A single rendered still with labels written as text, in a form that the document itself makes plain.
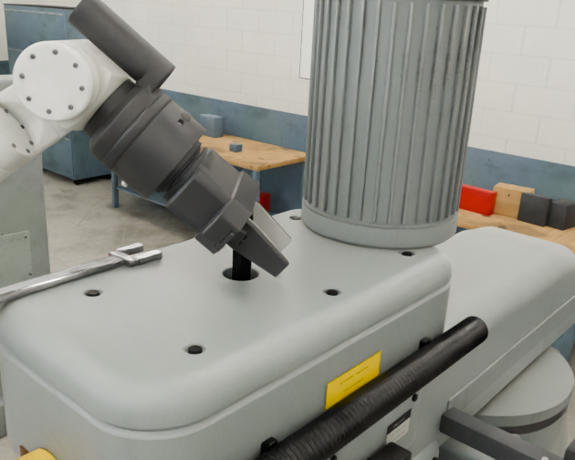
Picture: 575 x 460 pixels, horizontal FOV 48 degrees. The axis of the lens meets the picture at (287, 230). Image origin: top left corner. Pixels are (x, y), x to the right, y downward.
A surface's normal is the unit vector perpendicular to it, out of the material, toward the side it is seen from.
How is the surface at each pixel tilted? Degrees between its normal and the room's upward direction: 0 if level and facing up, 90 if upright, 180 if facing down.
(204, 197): 92
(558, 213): 90
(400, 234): 90
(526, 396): 0
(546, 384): 0
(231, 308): 0
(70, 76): 88
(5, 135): 51
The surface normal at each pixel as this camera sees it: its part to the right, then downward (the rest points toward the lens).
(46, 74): 0.03, 0.29
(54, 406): -0.66, 0.22
